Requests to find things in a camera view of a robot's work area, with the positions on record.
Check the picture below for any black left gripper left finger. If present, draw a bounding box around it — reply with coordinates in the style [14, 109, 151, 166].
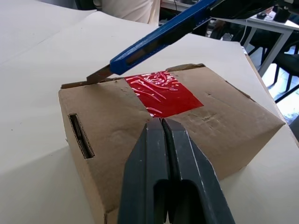
[118, 118, 170, 224]

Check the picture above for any black chair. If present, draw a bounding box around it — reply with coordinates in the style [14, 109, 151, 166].
[273, 35, 299, 101]

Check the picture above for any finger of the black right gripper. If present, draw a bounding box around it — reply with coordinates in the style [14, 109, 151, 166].
[208, 0, 278, 21]

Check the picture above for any black box device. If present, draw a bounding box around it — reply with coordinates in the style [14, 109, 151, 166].
[275, 6, 292, 23]

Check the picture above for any white office table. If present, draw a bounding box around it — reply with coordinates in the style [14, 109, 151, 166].
[161, 0, 299, 77]

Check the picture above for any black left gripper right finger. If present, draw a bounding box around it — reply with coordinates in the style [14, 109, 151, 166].
[162, 118, 236, 224]

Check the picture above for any red tape strip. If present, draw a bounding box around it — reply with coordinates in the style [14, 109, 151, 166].
[124, 70, 203, 119]

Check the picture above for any blue utility knife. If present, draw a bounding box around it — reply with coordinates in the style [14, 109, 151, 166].
[85, 0, 220, 85]

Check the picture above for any person in cream shirt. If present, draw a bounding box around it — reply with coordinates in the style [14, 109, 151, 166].
[93, 0, 162, 24]

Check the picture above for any brown cardboard box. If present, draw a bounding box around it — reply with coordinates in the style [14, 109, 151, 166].
[58, 63, 286, 224]

